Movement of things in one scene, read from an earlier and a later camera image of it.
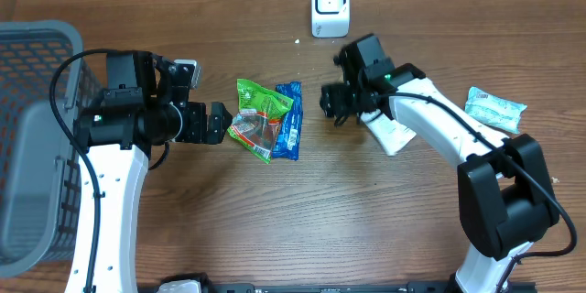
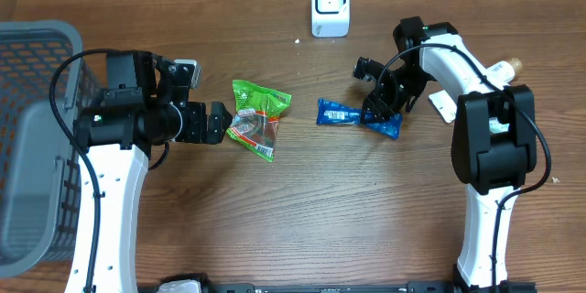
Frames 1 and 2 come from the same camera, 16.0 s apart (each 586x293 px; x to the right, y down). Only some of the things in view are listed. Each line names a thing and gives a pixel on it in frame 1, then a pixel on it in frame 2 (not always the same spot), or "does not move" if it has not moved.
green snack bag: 256,124 does not move
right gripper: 331,102 -> 379,105
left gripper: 198,132 does not move
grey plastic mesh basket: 38,163 does not move
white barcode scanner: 330,5 does not move
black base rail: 331,287 does not move
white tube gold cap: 393,135 -> 500,75
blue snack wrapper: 288,142 -> 330,113
